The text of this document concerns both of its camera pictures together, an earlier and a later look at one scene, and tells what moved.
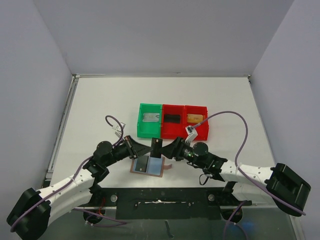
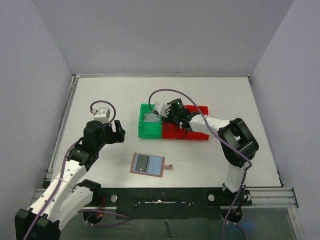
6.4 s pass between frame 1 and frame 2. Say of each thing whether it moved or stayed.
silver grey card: stayed
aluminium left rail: stayed
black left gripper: moved
